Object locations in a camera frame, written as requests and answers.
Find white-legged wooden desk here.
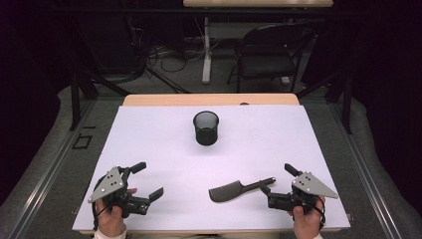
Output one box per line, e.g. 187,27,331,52
182,0,334,85

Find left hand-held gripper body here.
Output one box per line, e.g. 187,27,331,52
88,165,151,219

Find person's right hand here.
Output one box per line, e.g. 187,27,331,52
287,195,327,239

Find black mesh pen cup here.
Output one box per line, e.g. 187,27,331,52
192,111,220,146

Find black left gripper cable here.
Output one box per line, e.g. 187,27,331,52
91,175,111,232

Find aluminium floor rail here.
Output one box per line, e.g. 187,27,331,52
9,99,98,239
330,103,403,239

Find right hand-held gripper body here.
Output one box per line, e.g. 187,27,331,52
267,170,339,213

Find black comb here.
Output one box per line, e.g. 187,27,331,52
208,176,277,203

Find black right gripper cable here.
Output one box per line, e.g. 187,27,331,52
311,195,327,231

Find black folding chair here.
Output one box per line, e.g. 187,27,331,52
226,22,317,95

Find wooden table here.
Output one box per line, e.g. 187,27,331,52
79,93,342,239

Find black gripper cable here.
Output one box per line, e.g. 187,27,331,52
91,175,111,232
311,195,327,231

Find black metal stand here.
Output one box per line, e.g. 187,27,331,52
295,66,353,135
69,63,132,132

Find person's left hand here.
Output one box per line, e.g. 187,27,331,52
95,187,138,238

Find white table sheet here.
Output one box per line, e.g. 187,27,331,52
72,105,351,232

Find bundle of floor cables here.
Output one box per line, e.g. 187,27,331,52
130,16,192,95

